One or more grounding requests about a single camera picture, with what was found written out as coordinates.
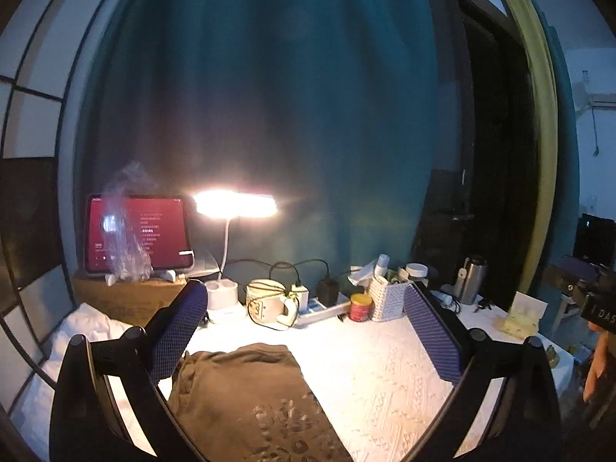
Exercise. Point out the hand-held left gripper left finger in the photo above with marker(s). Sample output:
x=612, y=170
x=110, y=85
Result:
x=178, y=327

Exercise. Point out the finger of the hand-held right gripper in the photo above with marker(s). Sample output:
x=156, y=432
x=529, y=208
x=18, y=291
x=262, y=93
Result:
x=563, y=281
x=582, y=268

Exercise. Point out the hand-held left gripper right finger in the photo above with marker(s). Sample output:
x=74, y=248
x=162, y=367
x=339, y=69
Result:
x=433, y=332

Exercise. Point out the brown t-shirt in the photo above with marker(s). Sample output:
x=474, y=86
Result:
x=240, y=394

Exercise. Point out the person's right hand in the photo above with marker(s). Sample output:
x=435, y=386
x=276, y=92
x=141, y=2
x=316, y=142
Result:
x=597, y=365

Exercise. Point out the black monitor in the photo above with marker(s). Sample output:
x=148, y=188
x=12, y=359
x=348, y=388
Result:
x=594, y=240

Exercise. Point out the pale yellow tissue pack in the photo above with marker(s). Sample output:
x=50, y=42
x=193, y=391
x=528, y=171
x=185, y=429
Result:
x=524, y=313

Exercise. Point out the white perforated plastic basket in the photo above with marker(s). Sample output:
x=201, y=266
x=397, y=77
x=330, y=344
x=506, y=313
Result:
x=385, y=301

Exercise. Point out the bunch of keys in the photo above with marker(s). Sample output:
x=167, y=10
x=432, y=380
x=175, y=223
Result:
x=483, y=304

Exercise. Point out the brown cardboard box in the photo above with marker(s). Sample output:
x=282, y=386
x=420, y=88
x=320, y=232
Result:
x=125, y=298

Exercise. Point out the white textured tablecloth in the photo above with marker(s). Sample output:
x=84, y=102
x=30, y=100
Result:
x=385, y=370

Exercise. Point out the stainless steel thermos mug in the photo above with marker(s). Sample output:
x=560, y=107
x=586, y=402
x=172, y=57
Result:
x=471, y=281

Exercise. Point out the clear jar with white lid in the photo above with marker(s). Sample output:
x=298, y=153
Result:
x=416, y=269

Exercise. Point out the red can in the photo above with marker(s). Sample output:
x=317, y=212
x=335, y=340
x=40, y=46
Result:
x=361, y=308

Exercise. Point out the white tube bottle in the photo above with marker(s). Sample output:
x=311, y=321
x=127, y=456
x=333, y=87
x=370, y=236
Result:
x=382, y=262

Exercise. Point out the white cloth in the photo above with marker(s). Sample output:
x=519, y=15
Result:
x=91, y=320

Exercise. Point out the cream ceramic mug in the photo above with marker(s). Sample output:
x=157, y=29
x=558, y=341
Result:
x=262, y=305

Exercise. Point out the white crumpled tissue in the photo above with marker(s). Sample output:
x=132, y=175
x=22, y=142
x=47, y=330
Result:
x=361, y=276

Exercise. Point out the tablet with red screen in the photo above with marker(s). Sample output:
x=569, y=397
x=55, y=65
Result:
x=159, y=231

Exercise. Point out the clear plastic bag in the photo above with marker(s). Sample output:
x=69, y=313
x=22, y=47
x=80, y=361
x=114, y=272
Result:
x=125, y=231

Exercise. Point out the black power adapter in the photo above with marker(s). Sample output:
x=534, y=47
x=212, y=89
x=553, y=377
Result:
x=328, y=291

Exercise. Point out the white power strip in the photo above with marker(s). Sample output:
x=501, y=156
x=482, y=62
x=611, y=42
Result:
x=317, y=313

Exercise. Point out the white charger plug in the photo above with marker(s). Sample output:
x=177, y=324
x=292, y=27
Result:
x=301, y=293

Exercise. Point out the white desk lamp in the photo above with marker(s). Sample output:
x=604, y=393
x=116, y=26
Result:
x=236, y=204

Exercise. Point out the yellow-green curtain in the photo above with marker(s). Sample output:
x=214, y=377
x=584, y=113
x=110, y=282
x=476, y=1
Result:
x=544, y=130

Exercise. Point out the white air conditioner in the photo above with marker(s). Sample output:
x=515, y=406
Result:
x=604, y=98

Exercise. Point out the teal curtain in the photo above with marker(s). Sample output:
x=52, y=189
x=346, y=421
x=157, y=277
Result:
x=264, y=106

